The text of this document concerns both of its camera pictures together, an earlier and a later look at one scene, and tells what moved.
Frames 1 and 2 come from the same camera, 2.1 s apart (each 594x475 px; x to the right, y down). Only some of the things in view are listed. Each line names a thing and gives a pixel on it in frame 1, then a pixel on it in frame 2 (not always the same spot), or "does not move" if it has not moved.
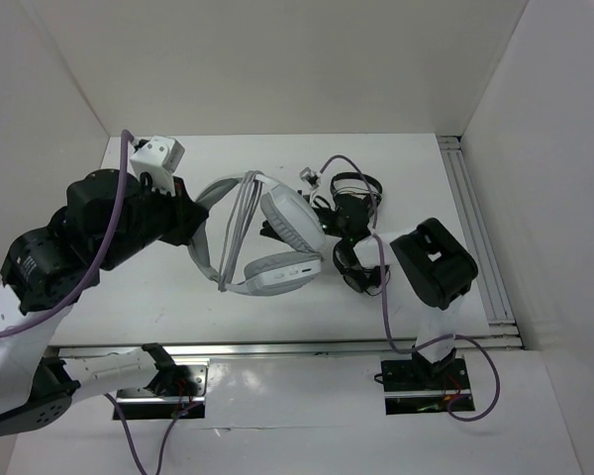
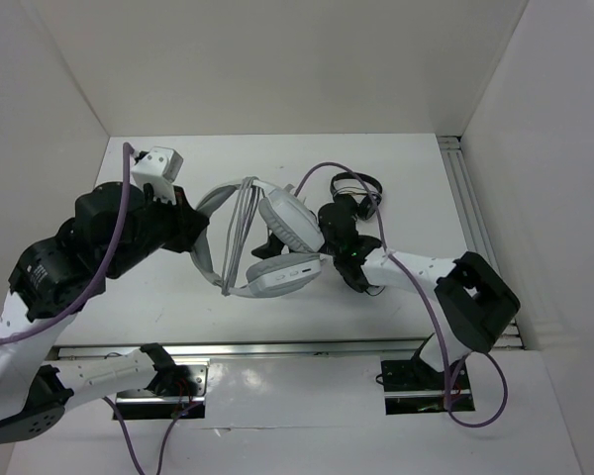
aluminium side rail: x=503 y=330 does not move
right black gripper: x=269 y=232 -> x=271 y=248
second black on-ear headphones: x=356 y=277 does not move
